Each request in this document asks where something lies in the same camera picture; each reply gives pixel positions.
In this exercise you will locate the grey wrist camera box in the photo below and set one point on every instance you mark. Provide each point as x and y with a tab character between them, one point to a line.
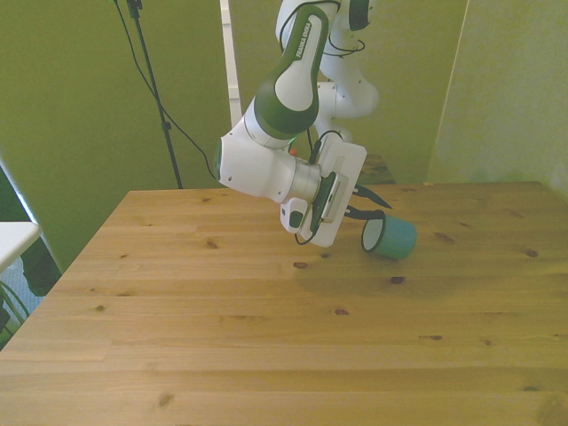
333	197

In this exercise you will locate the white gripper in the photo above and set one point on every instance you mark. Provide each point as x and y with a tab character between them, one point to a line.
348	160

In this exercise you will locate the black tripod stand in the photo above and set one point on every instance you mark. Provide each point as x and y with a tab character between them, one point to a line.
153	84

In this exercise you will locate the white side table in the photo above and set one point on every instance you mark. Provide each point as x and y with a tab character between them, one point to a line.
13	242

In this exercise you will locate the blue enamel mug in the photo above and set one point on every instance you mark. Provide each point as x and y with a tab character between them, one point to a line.
395	239

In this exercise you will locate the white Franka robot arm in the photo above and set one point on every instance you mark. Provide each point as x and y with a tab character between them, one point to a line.
253	164

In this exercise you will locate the white vertical post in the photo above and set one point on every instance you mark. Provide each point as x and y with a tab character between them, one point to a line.
231	66

